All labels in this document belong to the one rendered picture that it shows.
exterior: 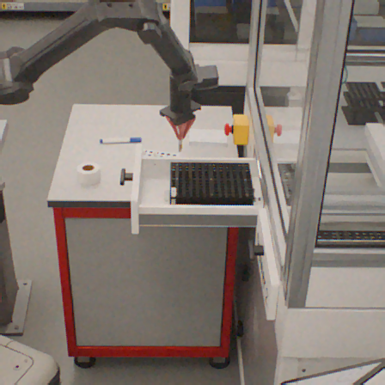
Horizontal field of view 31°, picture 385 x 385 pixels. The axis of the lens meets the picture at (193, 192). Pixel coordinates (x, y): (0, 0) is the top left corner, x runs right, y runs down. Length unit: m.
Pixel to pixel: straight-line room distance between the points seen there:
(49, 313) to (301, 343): 1.49
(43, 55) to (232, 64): 1.21
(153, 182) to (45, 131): 2.10
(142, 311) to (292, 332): 0.95
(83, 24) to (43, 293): 1.67
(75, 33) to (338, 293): 0.74
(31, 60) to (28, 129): 2.53
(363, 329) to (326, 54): 0.63
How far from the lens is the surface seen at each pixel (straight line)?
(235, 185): 1.94
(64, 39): 1.48
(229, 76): 2.64
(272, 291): 1.55
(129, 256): 2.21
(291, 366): 1.59
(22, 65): 1.59
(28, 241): 3.21
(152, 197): 1.94
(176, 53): 1.64
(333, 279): 1.43
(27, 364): 2.27
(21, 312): 2.83
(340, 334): 1.53
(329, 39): 1.15
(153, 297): 2.32
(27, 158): 3.81
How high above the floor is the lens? 1.93
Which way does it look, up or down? 34 degrees down
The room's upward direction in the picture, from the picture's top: 2 degrees clockwise
